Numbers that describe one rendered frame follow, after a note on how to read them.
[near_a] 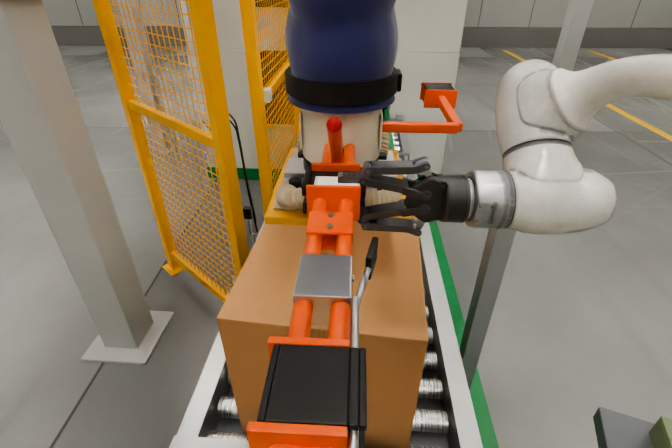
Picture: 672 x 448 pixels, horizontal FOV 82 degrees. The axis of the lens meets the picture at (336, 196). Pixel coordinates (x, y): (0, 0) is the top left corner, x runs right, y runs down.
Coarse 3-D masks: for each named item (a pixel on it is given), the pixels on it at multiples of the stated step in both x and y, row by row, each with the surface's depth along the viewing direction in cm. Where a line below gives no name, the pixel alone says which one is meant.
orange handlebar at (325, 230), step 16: (448, 112) 92; (384, 128) 86; (400, 128) 86; (416, 128) 86; (432, 128) 86; (448, 128) 85; (352, 144) 76; (352, 160) 70; (320, 208) 56; (352, 208) 57; (320, 224) 52; (336, 224) 52; (352, 224) 52; (320, 240) 50; (336, 240) 51; (352, 240) 51; (304, 304) 40; (336, 304) 40; (304, 320) 38; (336, 320) 38; (288, 336) 37; (304, 336) 37; (336, 336) 36
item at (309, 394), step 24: (288, 360) 33; (312, 360) 33; (336, 360) 33; (288, 384) 31; (312, 384) 31; (336, 384) 31; (264, 408) 29; (288, 408) 29; (312, 408) 29; (336, 408) 29; (264, 432) 28; (288, 432) 28; (312, 432) 28; (336, 432) 28
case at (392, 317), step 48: (288, 240) 95; (384, 240) 95; (240, 288) 80; (288, 288) 80; (384, 288) 80; (240, 336) 75; (384, 336) 70; (240, 384) 84; (384, 384) 77; (384, 432) 86
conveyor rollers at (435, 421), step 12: (396, 144) 251; (432, 336) 120; (432, 360) 112; (420, 384) 105; (432, 384) 105; (228, 396) 103; (420, 396) 105; (432, 396) 104; (228, 408) 100; (420, 420) 97; (432, 420) 97; (444, 420) 97; (216, 432) 94; (228, 432) 95; (444, 432) 97
